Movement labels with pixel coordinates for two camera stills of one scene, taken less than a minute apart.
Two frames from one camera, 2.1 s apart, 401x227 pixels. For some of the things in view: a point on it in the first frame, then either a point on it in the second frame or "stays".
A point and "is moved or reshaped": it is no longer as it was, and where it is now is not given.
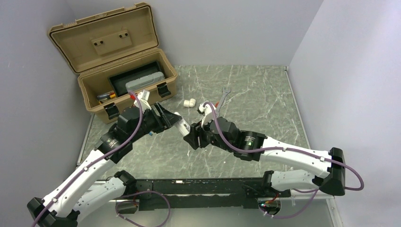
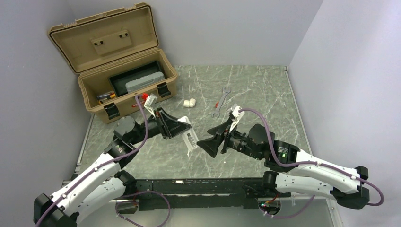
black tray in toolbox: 117,82 stays
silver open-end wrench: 225,93 stays
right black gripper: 192,137 to 211,145
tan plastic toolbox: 114,54 stays
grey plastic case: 154,77 stays
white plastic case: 182,126 is moved or reshaped
